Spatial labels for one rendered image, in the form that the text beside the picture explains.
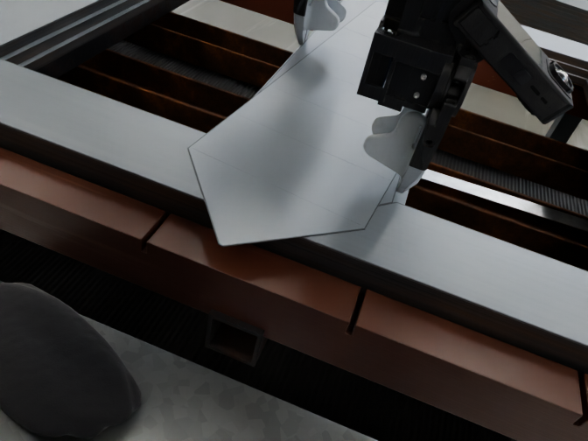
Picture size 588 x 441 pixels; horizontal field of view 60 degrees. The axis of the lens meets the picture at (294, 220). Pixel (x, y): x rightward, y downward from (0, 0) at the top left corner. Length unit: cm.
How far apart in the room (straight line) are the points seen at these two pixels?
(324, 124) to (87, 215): 26
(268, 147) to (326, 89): 15
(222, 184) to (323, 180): 9
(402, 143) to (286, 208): 12
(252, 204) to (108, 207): 12
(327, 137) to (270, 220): 15
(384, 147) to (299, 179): 8
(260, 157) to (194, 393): 23
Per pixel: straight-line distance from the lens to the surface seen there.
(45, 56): 69
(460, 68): 41
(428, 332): 42
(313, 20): 71
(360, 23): 85
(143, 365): 53
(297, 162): 49
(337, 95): 62
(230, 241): 40
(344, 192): 47
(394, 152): 46
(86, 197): 47
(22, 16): 72
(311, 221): 43
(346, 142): 54
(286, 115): 56
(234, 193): 44
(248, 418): 51
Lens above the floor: 113
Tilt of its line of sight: 42 degrees down
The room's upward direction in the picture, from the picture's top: 14 degrees clockwise
